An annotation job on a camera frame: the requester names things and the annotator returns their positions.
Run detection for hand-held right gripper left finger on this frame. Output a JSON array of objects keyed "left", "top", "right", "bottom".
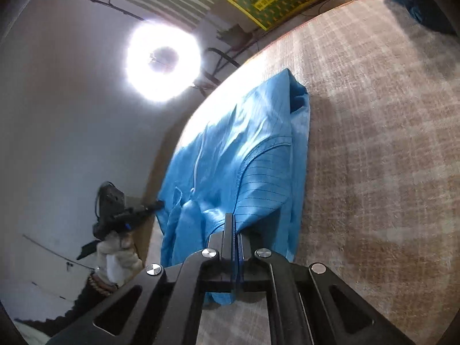
[{"left": 47, "top": 213, "right": 238, "bottom": 345}]

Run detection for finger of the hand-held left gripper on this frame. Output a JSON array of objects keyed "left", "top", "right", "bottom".
[{"left": 115, "top": 201, "right": 164, "bottom": 223}]

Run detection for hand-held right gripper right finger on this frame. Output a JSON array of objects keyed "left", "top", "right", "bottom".
[{"left": 235, "top": 232, "right": 417, "bottom": 345}]

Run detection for light blue jacket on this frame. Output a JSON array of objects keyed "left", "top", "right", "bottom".
[{"left": 157, "top": 68, "right": 311, "bottom": 306}]

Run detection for person's left forearm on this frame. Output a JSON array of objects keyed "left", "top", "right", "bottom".
[{"left": 72, "top": 268, "right": 119, "bottom": 317}]

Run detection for dark blue folded clothes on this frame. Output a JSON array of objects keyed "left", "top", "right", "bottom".
[{"left": 375, "top": 0, "right": 453, "bottom": 35}]

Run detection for person's left hand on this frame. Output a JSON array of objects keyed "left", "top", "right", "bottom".
[{"left": 95, "top": 230, "right": 142, "bottom": 284}]

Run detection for beige checked table cloth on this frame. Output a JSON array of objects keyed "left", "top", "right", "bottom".
[{"left": 147, "top": 0, "right": 460, "bottom": 345}]

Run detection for green striped hanging cloth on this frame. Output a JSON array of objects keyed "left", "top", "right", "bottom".
[{"left": 118, "top": 0, "right": 231, "bottom": 29}]

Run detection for yellow patterned box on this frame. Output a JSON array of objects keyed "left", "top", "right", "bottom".
[{"left": 226, "top": 0, "right": 317, "bottom": 31}]

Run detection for white ring light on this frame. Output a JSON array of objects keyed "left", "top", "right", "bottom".
[{"left": 126, "top": 22, "right": 202, "bottom": 103}]

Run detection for black curved metal frame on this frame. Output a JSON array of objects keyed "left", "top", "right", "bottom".
[{"left": 203, "top": 45, "right": 241, "bottom": 96}]

